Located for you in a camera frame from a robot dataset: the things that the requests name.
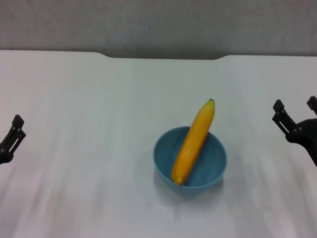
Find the blue bowl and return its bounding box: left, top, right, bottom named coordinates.
left=153, top=125, right=228, bottom=193

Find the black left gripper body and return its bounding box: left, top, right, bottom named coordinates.
left=0, top=151, right=12, bottom=166

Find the yellow banana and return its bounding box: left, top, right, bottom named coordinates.
left=170, top=98, right=216, bottom=186

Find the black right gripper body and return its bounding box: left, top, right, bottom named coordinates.
left=284, top=118, right=317, bottom=169

